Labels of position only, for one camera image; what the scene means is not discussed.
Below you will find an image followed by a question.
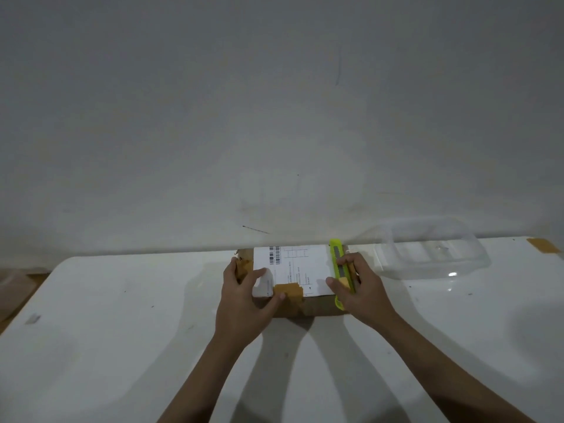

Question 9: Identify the clear plastic container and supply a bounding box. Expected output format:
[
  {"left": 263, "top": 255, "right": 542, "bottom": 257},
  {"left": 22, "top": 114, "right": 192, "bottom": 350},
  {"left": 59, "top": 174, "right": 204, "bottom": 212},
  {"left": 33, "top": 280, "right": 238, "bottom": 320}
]
[{"left": 374, "top": 218, "right": 492, "bottom": 281}]

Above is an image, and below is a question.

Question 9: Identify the person's right hand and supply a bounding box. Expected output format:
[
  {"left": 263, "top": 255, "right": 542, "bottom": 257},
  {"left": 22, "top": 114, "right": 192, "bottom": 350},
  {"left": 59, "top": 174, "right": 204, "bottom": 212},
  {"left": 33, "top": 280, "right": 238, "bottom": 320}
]
[{"left": 325, "top": 252, "right": 404, "bottom": 333}]

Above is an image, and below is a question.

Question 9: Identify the person's right forearm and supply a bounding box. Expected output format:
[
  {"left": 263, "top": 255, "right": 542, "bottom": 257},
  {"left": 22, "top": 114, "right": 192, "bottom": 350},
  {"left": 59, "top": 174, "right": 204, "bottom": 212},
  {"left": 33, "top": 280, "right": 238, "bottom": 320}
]
[{"left": 379, "top": 319, "right": 536, "bottom": 423}]

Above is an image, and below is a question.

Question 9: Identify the person's left hand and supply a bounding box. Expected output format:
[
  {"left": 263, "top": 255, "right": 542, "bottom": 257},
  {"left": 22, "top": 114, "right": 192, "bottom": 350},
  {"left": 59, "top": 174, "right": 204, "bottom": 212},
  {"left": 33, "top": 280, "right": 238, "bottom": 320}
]
[{"left": 214, "top": 257, "right": 286, "bottom": 348}]

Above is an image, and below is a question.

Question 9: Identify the person's left forearm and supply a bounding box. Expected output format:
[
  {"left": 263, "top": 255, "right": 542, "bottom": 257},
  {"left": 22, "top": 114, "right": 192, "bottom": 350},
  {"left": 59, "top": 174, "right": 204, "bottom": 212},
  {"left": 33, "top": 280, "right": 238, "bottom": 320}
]
[{"left": 157, "top": 332, "right": 247, "bottom": 423}]

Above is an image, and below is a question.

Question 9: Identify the brown tape piece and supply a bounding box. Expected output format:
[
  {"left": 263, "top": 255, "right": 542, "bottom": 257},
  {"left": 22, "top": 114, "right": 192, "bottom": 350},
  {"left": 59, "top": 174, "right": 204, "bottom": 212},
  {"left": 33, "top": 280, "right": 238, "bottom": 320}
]
[{"left": 527, "top": 238, "right": 562, "bottom": 255}]

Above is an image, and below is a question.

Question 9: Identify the brown cardboard parcel box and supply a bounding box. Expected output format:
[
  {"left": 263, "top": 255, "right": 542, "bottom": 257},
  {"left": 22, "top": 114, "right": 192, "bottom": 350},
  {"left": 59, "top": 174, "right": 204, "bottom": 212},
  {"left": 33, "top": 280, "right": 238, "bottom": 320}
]
[{"left": 234, "top": 245, "right": 350, "bottom": 318}]

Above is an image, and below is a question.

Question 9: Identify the yellow-green utility knife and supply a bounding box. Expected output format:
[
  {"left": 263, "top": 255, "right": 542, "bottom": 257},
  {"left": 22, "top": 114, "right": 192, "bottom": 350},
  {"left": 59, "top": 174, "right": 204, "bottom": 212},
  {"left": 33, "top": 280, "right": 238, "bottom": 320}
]
[{"left": 329, "top": 239, "right": 357, "bottom": 310}]

